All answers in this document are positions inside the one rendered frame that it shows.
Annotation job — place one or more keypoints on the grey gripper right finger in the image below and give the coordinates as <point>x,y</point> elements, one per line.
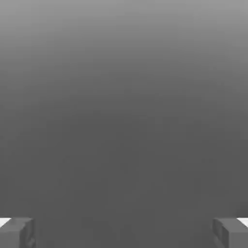
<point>232,235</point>

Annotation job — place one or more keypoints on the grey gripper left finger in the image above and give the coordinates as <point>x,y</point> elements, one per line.
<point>15,234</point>

